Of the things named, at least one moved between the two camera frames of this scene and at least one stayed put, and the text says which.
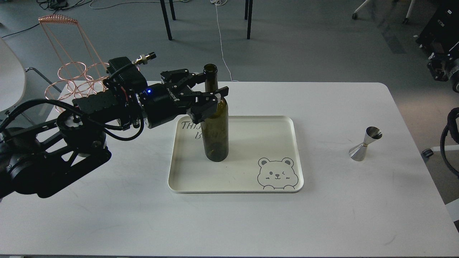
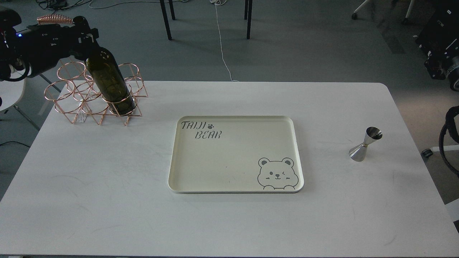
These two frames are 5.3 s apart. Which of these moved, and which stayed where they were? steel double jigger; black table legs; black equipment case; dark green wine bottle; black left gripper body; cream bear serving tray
Moved: black left gripper body; dark green wine bottle
Stayed: black table legs; cream bear serving tray; black equipment case; steel double jigger
